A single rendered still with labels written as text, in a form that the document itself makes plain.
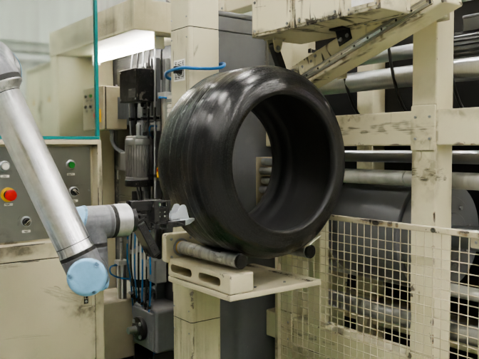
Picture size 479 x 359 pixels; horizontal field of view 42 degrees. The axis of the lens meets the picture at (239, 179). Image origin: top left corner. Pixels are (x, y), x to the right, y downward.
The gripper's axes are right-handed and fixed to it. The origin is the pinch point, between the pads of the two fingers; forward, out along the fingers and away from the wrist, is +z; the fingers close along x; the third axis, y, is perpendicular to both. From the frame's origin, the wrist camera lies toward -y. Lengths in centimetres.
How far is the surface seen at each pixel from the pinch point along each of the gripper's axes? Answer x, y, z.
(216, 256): 1.6, -11.7, 10.3
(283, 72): -10, 44, 27
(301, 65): 15, 51, 58
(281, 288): -8.6, -22.3, 27.8
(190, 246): 16.9, -10.6, 10.8
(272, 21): 15, 66, 44
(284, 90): -12.8, 38.6, 25.5
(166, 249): 26.0, -12.4, 6.9
